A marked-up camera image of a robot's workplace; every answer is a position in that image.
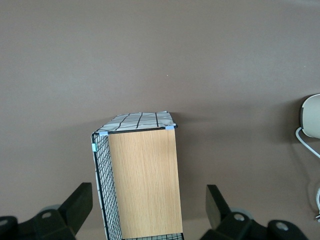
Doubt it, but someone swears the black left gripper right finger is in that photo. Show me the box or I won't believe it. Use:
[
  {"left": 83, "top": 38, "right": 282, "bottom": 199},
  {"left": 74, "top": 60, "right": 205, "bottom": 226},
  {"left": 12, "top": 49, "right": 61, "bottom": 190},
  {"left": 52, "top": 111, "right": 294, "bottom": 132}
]
[{"left": 203, "top": 184, "right": 270, "bottom": 240}]

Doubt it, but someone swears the light wooden shelf insert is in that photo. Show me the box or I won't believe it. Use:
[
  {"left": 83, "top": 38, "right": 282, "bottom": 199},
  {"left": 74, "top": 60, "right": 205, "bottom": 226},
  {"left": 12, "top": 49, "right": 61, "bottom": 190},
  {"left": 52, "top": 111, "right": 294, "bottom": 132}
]
[{"left": 107, "top": 129, "right": 184, "bottom": 239}]

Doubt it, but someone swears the brown table mat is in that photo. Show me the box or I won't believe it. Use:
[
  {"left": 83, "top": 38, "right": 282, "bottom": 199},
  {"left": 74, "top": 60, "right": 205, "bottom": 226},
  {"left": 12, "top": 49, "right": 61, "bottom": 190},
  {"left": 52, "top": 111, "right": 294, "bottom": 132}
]
[{"left": 0, "top": 0, "right": 320, "bottom": 240}]

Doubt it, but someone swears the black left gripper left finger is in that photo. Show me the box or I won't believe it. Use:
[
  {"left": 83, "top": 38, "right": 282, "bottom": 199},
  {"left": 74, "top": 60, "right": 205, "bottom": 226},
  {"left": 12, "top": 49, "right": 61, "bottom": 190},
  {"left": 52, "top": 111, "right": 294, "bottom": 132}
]
[{"left": 33, "top": 182, "right": 94, "bottom": 240}]

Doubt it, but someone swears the black wire basket checked liner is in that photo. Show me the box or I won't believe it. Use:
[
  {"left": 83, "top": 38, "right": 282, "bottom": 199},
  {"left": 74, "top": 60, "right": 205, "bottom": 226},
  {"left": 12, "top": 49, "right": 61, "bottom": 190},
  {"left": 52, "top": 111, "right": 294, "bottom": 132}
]
[{"left": 89, "top": 111, "right": 185, "bottom": 240}]

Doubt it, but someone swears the white power cable with plug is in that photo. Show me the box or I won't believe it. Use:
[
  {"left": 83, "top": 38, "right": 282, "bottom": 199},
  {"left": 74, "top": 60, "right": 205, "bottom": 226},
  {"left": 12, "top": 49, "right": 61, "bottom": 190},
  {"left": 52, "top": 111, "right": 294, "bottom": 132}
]
[{"left": 295, "top": 126, "right": 320, "bottom": 222}]

